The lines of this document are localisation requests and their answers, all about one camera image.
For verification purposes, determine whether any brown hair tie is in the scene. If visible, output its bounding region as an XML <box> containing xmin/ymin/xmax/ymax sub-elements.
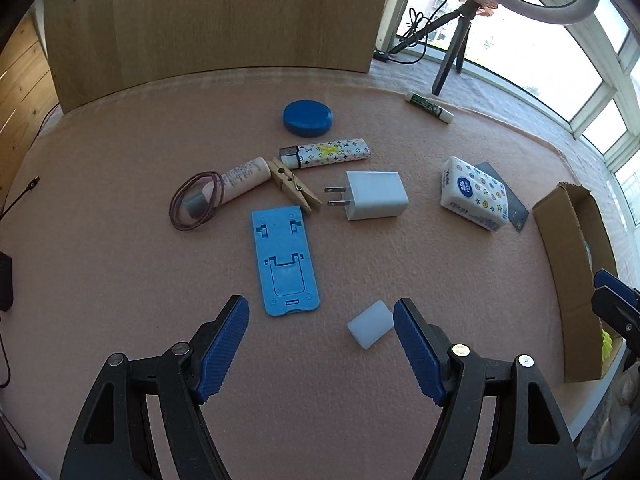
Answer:
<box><xmin>169</xmin><ymin>171</ymin><xmax>223</xmax><ymax>232</ymax></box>

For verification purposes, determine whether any green and white glue stick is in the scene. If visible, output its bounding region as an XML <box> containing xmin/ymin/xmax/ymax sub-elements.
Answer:
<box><xmin>405</xmin><ymin>91</ymin><xmax>455</xmax><ymax>124</ymax></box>

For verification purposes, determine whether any wooden clothespin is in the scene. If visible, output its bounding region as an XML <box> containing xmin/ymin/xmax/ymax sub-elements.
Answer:
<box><xmin>268</xmin><ymin>158</ymin><xmax>323</xmax><ymax>212</ymax></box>

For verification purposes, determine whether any white charger adapter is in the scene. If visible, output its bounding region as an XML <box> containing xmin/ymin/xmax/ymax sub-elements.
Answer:
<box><xmin>325</xmin><ymin>170</ymin><xmax>410</xmax><ymax>223</ymax></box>

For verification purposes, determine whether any black device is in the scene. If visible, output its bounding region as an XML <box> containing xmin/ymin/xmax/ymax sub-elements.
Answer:
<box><xmin>0</xmin><ymin>252</ymin><xmax>15</xmax><ymax>312</ymax></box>

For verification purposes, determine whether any white fluffy cloth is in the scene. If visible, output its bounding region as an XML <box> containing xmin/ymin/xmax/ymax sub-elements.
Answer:
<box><xmin>580</xmin><ymin>355</ymin><xmax>640</xmax><ymax>476</ymax></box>

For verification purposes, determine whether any black tripod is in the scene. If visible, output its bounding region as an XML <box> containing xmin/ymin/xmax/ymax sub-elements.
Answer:
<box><xmin>387</xmin><ymin>0</ymin><xmax>496</xmax><ymax>96</ymax></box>

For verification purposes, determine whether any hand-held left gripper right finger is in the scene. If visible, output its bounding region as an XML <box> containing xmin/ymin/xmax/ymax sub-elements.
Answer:
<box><xmin>392</xmin><ymin>297</ymin><xmax>583</xmax><ymax>480</ymax></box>

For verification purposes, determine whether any dark grey card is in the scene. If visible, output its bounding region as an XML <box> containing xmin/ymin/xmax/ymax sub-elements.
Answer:
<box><xmin>475</xmin><ymin>161</ymin><xmax>530</xmax><ymax>233</ymax></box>

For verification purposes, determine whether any white patterned lighter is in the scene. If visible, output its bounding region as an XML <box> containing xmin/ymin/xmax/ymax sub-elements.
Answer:
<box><xmin>279</xmin><ymin>137</ymin><xmax>372</xmax><ymax>171</ymax></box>

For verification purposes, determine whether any white tissue pack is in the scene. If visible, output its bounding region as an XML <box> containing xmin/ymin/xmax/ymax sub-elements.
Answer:
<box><xmin>440</xmin><ymin>155</ymin><xmax>511</xmax><ymax>232</ymax></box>

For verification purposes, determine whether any yellow shuttlecock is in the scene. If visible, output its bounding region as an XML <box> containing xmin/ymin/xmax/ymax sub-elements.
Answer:
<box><xmin>600</xmin><ymin>329</ymin><xmax>619</xmax><ymax>364</ymax></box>

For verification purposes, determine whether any blue phone stand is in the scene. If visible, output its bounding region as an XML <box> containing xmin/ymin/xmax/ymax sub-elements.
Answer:
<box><xmin>251</xmin><ymin>205</ymin><xmax>322</xmax><ymax>317</ymax></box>

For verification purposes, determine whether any wooden board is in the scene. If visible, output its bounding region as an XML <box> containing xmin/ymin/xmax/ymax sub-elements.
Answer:
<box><xmin>42</xmin><ymin>0</ymin><xmax>406</xmax><ymax>114</ymax></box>

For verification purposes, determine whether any blue round lid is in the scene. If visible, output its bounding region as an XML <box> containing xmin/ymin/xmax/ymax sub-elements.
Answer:
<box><xmin>282</xmin><ymin>101</ymin><xmax>334</xmax><ymax>138</ymax></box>

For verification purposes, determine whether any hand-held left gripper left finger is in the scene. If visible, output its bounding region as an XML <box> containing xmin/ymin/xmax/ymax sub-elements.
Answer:
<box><xmin>60</xmin><ymin>295</ymin><xmax>251</xmax><ymax>480</ymax></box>

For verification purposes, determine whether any black plug cable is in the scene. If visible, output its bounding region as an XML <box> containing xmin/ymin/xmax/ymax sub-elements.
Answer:
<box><xmin>0</xmin><ymin>176</ymin><xmax>41</xmax><ymax>222</ymax></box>

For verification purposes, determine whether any white tube with grey cap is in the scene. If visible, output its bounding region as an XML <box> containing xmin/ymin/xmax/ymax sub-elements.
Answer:
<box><xmin>181</xmin><ymin>156</ymin><xmax>273</xmax><ymax>215</ymax></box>

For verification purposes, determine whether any cardboard box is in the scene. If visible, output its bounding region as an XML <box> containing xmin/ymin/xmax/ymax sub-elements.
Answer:
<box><xmin>531</xmin><ymin>182</ymin><xmax>626</xmax><ymax>383</ymax></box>

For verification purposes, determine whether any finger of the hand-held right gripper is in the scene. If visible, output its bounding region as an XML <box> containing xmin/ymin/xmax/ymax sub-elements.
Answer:
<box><xmin>591</xmin><ymin>286</ymin><xmax>640</xmax><ymax>356</ymax></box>
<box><xmin>594</xmin><ymin>268</ymin><xmax>640</xmax><ymax>307</ymax></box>

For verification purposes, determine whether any white eraser block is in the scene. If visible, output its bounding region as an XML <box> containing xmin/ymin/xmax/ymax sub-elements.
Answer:
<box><xmin>346</xmin><ymin>300</ymin><xmax>396</xmax><ymax>349</ymax></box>

